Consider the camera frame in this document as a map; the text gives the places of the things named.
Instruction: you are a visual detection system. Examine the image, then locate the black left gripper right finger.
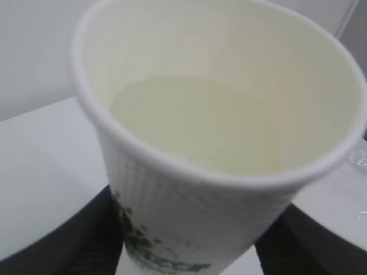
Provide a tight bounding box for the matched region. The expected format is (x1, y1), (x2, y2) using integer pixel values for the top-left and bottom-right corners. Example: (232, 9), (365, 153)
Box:
(255, 205), (366, 274)

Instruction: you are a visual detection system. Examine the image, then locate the white paper cup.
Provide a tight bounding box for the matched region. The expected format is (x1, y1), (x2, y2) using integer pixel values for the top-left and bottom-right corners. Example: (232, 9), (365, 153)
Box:
(71, 1), (366, 274)

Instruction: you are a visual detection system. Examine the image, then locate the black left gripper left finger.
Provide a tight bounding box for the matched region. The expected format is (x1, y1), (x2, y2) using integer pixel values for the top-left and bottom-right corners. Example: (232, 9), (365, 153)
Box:
(1, 187), (123, 274)

